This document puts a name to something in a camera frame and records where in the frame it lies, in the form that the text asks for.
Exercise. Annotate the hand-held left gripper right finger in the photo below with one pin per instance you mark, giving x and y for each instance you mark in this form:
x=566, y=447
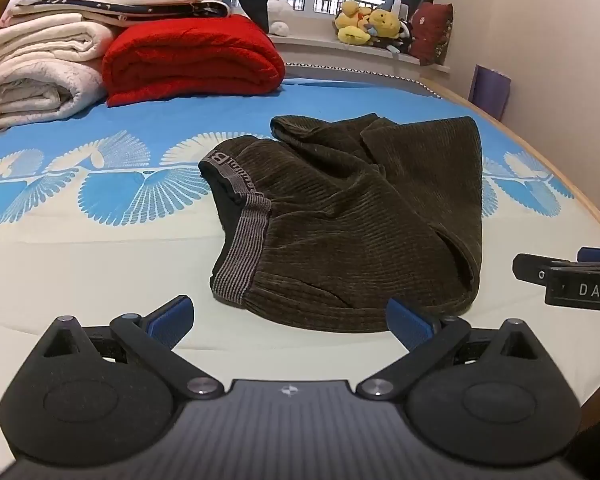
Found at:
x=410, y=322

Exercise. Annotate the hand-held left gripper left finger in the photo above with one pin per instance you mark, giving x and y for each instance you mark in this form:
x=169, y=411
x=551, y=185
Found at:
x=172, y=317

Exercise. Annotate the purple paper bag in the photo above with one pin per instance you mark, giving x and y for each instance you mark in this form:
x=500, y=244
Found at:
x=490, y=92

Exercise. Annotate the grey mattress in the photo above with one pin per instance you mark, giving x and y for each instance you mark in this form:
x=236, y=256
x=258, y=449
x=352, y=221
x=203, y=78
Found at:
x=370, y=72

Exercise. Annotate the dark red cushion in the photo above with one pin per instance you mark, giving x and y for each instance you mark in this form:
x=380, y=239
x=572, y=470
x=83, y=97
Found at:
x=430, y=32

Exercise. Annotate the red folded blanket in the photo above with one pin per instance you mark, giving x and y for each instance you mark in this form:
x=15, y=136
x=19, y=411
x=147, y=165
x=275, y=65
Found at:
x=195, y=60

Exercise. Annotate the black and white plush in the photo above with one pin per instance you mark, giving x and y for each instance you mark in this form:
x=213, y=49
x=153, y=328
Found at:
x=406, y=35

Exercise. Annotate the light grey fleece blanket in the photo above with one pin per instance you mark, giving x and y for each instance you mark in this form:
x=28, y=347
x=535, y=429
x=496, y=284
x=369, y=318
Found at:
x=30, y=90

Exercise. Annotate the white window sill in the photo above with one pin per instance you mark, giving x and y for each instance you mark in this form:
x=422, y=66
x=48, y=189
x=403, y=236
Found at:
x=330, y=52

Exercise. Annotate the yellow round plush toy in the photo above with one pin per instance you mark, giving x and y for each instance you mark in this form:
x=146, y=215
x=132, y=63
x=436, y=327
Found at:
x=384, y=22

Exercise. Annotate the white ribbed box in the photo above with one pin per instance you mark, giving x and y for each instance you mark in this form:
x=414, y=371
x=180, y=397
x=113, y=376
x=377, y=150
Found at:
x=401, y=9

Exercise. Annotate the yellow duck plush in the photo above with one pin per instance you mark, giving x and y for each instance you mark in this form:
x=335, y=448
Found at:
x=352, y=22

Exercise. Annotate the cream folded blanket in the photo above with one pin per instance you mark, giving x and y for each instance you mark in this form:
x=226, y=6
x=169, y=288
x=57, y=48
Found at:
x=35, y=42

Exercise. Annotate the navy star-print blanket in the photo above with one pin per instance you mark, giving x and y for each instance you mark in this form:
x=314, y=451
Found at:
x=130, y=8

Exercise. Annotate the white plush toy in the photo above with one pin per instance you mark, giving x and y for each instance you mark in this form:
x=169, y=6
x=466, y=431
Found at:
x=280, y=10

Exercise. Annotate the black balcony railing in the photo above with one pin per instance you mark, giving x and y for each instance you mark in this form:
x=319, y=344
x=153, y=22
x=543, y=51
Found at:
x=330, y=2

